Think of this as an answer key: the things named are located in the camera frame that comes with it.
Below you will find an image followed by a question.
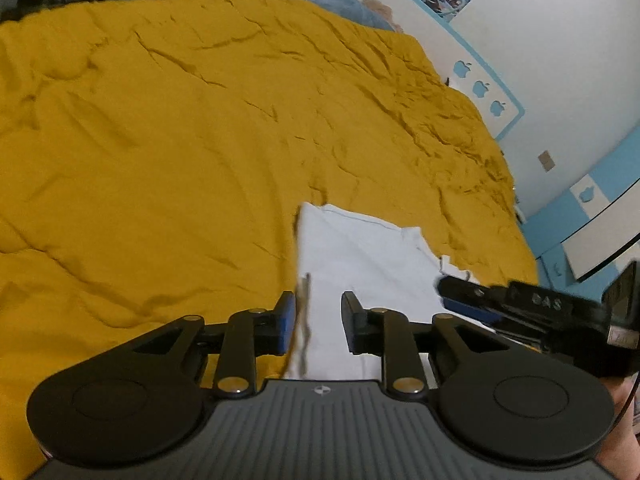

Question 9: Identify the black cable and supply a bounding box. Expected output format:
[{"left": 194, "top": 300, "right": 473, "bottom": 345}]
[{"left": 611, "top": 372, "right": 640, "bottom": 443}]

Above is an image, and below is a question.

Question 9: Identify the person's right forearm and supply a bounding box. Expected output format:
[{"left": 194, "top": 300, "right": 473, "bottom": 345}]
[{"left": 597, "top": 377, "right": 640, "bottom": 480}]

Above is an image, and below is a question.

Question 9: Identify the blue and white wardrobe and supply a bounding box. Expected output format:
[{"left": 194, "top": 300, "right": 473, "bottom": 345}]
[{"left": 520, "top": 132, "right": 640, "bottom": 288}]

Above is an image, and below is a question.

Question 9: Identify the yellow blanket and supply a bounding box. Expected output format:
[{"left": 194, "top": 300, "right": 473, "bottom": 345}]
[{"left": 0, "top": 0, "right": 540, "bottom": 480}]

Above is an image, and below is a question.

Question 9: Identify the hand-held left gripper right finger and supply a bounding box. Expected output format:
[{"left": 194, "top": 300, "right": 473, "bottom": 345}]
[{"left": 341, "top": 291, "right": 507, "bottom": 401}]

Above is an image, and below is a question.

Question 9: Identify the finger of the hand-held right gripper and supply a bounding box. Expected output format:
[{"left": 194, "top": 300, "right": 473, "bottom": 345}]
[{"left": 433, "top": 274, "right": 513, "bottom": 322}]

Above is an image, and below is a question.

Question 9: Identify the blue pillow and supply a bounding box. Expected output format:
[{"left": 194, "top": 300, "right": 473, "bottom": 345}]
[{"left": 306, "top": 0, "right": 403, "bottom": 35}]

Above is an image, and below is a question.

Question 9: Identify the white headboard with blue trim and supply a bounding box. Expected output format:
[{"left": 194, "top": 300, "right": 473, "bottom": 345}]
[{"left": 295, "top": 0, "right": 526, "bottom": 141}]

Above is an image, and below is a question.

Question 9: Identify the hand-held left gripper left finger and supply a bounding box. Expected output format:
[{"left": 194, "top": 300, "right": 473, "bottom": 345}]
[{"left": 125, "top": 291, "right": 297, "bottom": 398}]

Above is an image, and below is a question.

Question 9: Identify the white printed t-shirt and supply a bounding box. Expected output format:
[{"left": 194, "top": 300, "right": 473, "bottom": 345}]
[{"left": 280, "top": 202, "right": 496, "bottom": 382}]

